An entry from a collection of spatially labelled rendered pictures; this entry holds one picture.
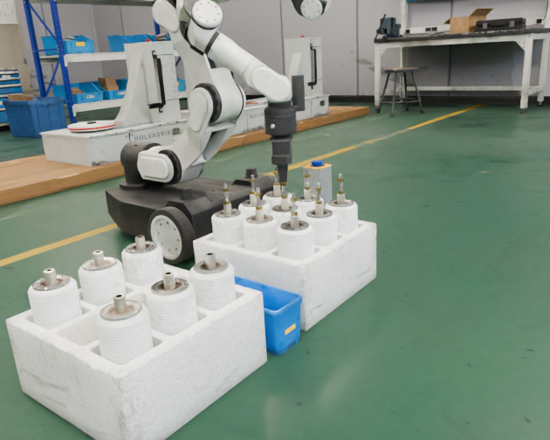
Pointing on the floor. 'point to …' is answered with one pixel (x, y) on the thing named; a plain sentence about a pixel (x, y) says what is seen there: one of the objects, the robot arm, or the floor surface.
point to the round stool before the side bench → (404, 86)
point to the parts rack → (75, 54)
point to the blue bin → (278, 315)
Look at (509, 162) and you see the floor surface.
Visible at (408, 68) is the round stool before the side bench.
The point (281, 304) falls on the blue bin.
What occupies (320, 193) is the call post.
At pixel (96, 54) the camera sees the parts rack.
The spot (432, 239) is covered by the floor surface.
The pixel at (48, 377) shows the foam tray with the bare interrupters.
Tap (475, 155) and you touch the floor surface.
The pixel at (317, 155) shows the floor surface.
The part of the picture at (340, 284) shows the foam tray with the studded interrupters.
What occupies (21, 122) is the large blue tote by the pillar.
